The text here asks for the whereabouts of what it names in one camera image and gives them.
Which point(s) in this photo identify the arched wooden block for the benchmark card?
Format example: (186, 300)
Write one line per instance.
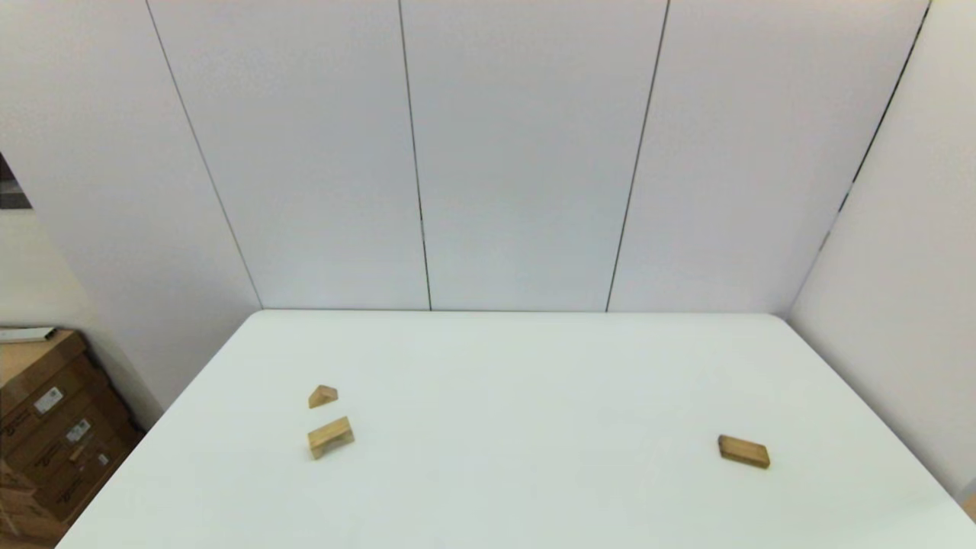
(330, 437)

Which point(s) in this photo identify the rectangular wooden block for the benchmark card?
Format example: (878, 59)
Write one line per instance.
(743, 451)

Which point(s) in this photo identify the triangular wooden block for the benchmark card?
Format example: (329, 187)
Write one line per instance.
(322, 397)

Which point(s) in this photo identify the flat white board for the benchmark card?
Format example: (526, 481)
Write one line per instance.
(27, 334)

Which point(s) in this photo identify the large cardboard box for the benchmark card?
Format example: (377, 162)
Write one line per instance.
(30, 366)

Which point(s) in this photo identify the low cardboard box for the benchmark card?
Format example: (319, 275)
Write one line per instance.
(23, 518)

